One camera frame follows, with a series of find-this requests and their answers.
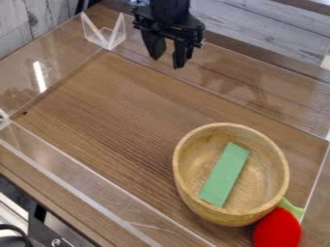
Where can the red plush strawberry toy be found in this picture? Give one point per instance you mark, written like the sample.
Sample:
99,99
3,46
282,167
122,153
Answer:
279,230

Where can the black table clamp bracket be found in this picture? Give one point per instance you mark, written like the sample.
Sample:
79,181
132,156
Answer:
23,228

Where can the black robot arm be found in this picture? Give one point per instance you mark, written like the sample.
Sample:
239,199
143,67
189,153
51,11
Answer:
167,4

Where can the clear acrylic corner bracket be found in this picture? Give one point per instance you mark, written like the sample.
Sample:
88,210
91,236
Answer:
104,37

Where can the brown wooden bowl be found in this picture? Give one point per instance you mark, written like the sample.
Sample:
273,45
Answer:
262,181

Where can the clear acrylic enclosure wall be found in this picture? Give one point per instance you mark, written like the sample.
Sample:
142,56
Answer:
96,206

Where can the green foam block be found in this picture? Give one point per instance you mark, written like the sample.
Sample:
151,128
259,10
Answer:
223,175

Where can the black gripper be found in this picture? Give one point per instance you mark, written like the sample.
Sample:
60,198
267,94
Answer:
170,24

